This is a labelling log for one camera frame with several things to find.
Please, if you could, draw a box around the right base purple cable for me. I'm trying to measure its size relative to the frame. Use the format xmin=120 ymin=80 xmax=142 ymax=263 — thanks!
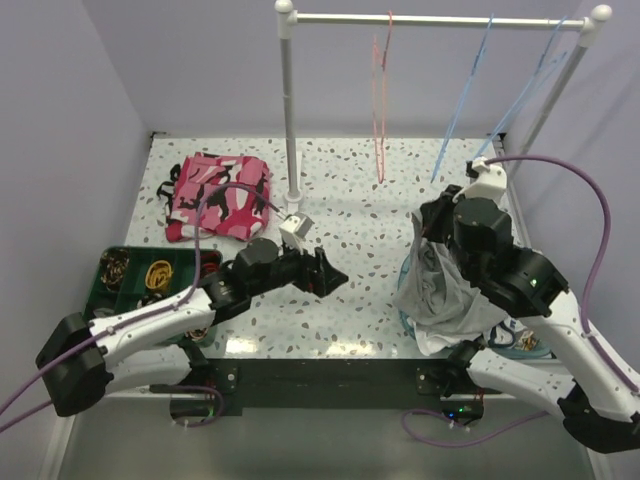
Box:
xmin=402 ymin=394 xmax=551 ymax=448

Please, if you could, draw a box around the clear blue plastic basket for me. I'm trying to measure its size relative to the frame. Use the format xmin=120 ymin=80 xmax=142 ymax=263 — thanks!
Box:
xmin=396 ymin=254 xmax=556 ymax=361

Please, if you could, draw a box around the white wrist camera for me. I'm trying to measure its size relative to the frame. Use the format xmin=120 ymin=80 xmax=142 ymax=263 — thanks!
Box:
xmin=279 ymin=212 xmax=314 ymax=253
xmin=453 ymin=157 xmax=507 ymax=204

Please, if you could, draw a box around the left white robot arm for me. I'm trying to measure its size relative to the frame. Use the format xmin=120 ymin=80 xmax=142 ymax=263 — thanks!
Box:
xmin=36 ymin=239 xmax=349 ymax=417

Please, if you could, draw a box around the yellow rolled tie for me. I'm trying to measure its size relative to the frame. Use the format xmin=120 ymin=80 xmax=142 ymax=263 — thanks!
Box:
xmin=144 ymin=259 xmax=174 ymax=293

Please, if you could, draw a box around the pink camouflage garment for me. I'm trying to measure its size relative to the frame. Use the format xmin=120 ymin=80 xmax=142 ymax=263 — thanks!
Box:
xmin=156 ymin=152 xmax=271 ymax=243

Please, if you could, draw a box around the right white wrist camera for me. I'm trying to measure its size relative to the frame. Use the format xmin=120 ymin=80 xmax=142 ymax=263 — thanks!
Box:
xmin=453 ymin=157 xmax=507 ymax=204

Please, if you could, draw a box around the left blue wire hanger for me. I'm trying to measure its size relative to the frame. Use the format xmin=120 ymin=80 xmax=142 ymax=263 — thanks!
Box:
xmin=430 ymin=14 xmax=495 ymax=183

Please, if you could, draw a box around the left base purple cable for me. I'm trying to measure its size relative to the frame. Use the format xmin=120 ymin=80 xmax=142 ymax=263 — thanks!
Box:
xmin=149 ymin=383 xmax=230 ymax=429

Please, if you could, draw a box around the gold black rolled tie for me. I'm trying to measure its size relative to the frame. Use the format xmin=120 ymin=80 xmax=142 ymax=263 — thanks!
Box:
xmin=100 ymin=248 xmax=130 ymax=292

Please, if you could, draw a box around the white navy trimmed shirt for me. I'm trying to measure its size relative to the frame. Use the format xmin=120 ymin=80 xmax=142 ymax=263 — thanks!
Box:
xmin=414 ymin=314 xmax=531 ymax=357

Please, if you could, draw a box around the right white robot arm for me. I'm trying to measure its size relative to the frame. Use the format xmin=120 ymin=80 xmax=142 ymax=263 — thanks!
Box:
xmin=418 ymin=185 xmax=639 ymax=454

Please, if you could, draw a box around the grey tank top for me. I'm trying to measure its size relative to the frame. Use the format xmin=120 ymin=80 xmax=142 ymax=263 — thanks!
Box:
xmin=394 ymin=211 xmax=507 ymax=356

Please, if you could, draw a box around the black white rolled tie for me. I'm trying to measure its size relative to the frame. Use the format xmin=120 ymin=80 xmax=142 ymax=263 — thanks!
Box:
xmin=136 ymin=293 xmax=164 ymax=309

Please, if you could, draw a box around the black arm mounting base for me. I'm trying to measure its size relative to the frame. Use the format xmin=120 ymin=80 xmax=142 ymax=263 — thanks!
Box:
xmin=150 ymin=358 xmax=492 ymax=416

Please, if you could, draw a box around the white clothes rack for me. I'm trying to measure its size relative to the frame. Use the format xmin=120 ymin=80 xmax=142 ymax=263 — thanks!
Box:
xmin=274 ymin=1 xmax=613 ymax=209

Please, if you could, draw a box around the green divided organizer tray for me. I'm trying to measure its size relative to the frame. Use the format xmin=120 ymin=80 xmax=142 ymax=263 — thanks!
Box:
xmin=83 ymin=247 xmax=222 ymax=321

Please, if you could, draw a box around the pink wire hanger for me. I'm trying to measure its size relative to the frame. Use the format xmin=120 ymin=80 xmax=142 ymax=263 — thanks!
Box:
xmin=371 ymin=10 xmax=393 ymax=184

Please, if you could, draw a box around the brown patterned rolled tie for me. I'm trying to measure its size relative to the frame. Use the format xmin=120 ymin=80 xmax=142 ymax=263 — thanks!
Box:
xmin=185 ymin=328 xmax=209 ymax=343

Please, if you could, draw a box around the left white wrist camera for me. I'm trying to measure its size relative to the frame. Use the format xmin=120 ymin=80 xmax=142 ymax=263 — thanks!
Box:
xmin=279 ymin=212 xmax=314 ymax=253

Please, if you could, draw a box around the blue wire hanger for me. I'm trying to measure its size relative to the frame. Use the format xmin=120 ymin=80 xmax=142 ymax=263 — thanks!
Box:
xmin=430 ymin=14 xmax=495 ymax=183
xmin=472 ymin=16 xmax=568 ymax=159

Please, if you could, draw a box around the orange black rolled tie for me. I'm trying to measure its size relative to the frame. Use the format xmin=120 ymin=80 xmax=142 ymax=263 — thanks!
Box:
xmin=199 ymin=251 xmax=222 ymax=278

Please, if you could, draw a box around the right blue wire hanger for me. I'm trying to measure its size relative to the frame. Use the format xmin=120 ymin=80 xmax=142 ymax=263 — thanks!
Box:
xmin=472 ymin=16 xmax=568 ymax=159

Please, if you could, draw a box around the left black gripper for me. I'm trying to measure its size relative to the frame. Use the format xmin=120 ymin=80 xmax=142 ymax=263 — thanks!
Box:
xmin=248 ymin=236 xmax=346 ymax=298

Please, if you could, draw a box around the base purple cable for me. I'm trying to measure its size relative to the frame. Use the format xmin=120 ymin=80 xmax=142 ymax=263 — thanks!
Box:
xmin=402 ymin=394 xmax=551 ymax=448
xmin=149 ymin=383 xmax=230 ymax=429

